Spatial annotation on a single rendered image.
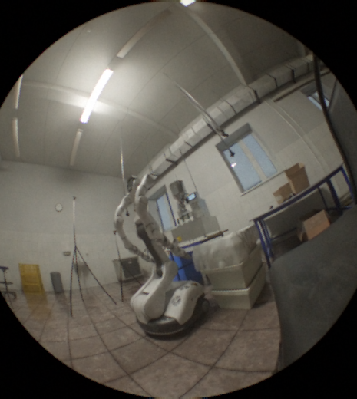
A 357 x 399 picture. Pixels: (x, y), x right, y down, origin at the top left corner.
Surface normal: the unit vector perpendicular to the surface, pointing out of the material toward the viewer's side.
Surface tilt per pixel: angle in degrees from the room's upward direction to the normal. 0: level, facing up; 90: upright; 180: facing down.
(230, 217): 90
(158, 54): 180
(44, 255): 90
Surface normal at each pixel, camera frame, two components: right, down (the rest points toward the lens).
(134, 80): 0.29, 0.89
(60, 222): 0.69, -0.45
